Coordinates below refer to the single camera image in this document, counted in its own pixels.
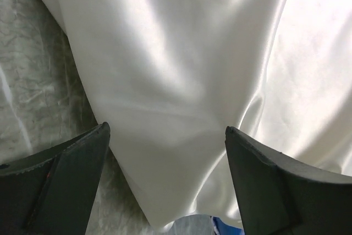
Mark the cream white pillowcase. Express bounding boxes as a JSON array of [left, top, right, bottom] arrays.
[[43, 0, 351, 231]]

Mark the blue Elsa print pillow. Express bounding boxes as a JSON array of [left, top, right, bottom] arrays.
[[164, 215, 244, 235]]

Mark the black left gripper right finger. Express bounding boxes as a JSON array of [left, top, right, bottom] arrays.
[[225, 127, 351, 234]]

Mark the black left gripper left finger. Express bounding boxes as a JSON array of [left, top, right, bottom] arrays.
[[1, 122, 110, 234]]

